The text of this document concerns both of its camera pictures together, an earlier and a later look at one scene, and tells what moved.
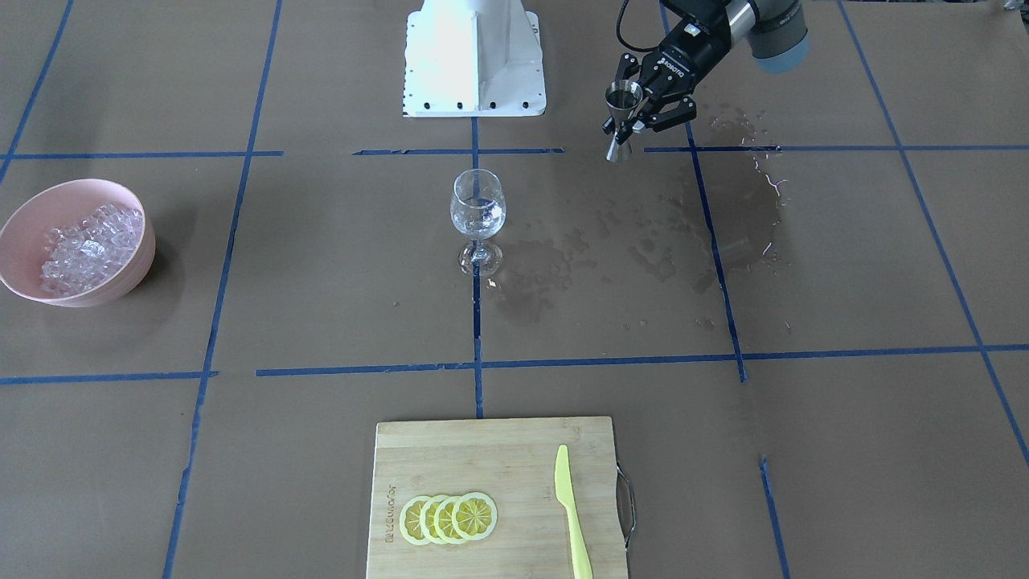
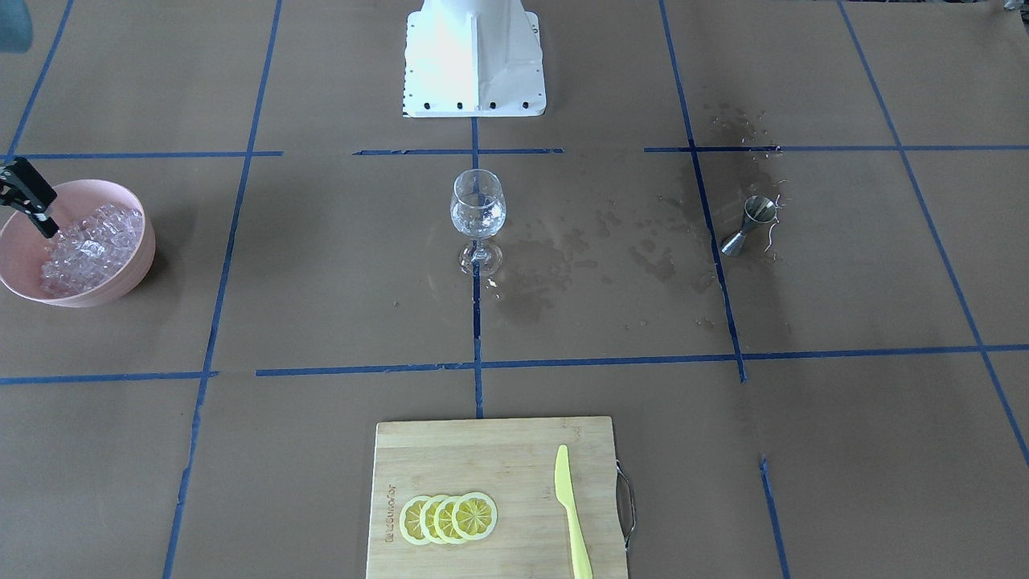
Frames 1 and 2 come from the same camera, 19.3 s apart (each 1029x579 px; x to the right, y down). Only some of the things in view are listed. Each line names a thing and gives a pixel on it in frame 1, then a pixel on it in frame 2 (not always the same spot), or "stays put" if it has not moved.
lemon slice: x=410 y=520 stays put
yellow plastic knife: x=582 y=563 stays put
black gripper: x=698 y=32 -> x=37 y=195
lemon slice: x=427 y=519 stays put
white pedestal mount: x=473 y=59 stays put
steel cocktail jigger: x=622 y=96 -> x=758 y=209
